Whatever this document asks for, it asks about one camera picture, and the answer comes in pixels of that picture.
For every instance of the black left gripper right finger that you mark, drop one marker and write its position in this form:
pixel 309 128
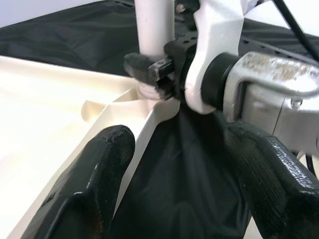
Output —
pixel 274 179

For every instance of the white plastic table top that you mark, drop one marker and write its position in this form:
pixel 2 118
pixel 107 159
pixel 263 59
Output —
pixel 37 112

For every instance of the white plastic table leg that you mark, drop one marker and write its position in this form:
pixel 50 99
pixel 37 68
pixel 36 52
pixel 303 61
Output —
pixel 152 30

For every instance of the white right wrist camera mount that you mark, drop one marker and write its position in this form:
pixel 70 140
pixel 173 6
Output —
pixel 216 30

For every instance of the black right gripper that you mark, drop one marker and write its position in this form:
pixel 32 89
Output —
pixel 179 52

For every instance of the black table cloth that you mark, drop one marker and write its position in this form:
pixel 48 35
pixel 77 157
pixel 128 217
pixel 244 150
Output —
pixel 174 174

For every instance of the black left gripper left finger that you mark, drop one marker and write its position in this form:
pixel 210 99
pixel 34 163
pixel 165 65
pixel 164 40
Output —
pixel 82 189

